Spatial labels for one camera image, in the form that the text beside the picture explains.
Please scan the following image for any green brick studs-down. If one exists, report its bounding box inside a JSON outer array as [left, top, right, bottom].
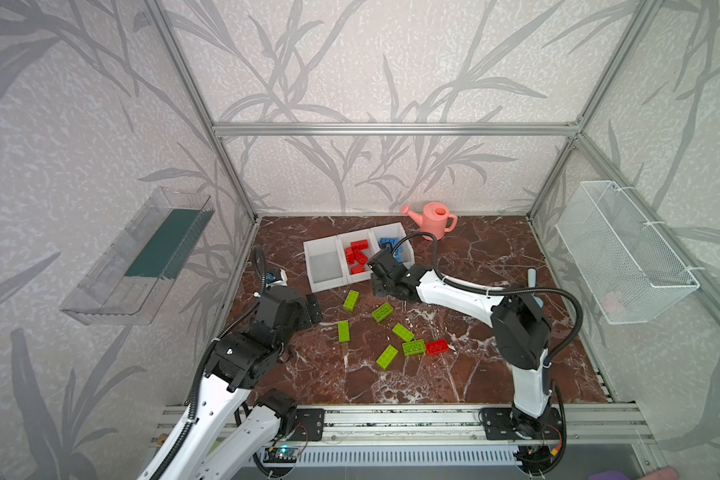
[[372, 302, 394, 323]]

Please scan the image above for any green brick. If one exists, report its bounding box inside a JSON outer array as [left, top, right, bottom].
[[376, 345, 399, 370], [393, 323, 415, 343], [337, 321, 350, 343], [343, 290, 360, 312], [402, 340, 426, 357]]

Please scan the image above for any red tall brick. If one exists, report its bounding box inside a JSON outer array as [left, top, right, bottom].
[[350, 240, 369, 251]]

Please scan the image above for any green brick bottom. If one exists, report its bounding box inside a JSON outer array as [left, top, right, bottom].
[[376, 345, 399, 370]]

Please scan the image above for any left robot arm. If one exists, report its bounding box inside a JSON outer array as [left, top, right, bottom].
[[140, 283, 322, 479]]

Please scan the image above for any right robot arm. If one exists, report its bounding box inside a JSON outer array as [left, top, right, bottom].
[[368, 250, 584, 423]]

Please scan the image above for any left white bin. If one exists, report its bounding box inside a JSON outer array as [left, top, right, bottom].
[[303, 236, 348, 293]]

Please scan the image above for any white bin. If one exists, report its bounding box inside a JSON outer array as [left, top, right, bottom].
[[303, 236, 348, 293], [337, 229, 379, 284], [370, 222, 415, 267]]

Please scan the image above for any middle white bin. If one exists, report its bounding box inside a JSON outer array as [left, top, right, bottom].
[[337, 229, 379, 284]]

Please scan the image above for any right white bin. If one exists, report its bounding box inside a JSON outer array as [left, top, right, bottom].
[[370, 222, 415, 267]]

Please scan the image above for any pink watering can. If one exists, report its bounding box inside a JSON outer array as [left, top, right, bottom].
[[401, 202, 458, 240]]

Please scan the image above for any light blue trowel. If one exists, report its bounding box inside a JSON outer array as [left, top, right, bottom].
[[527, 268, 537, 288]]

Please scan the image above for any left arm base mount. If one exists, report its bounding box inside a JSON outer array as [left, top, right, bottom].
[[273, 407, 326, 442]]

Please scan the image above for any clear wall shelf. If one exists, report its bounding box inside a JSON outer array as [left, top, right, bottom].
[[60, 187, 215, 326]]

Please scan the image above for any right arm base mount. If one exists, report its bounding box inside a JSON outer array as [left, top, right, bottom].
[[478, 407, 565, 442]]

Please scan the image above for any aluminium front rail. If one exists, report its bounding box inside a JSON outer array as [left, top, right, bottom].
[[149, 403, 655, 448]]

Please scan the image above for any white wire basket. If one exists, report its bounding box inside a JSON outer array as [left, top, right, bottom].
[[556, 180, 699, 325]]

